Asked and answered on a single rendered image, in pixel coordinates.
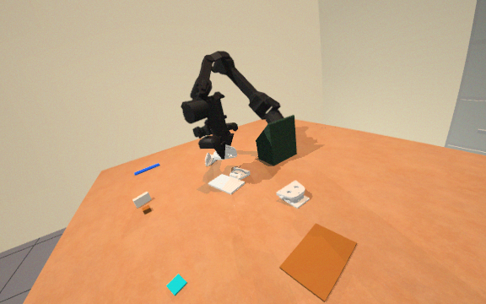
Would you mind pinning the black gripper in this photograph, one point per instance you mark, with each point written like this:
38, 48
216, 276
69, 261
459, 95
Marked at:
221, 134

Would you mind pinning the cyan flat rectangular block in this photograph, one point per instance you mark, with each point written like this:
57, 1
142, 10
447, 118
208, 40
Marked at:
176, 284

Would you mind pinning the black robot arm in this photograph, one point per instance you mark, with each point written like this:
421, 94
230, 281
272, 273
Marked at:
202, 105

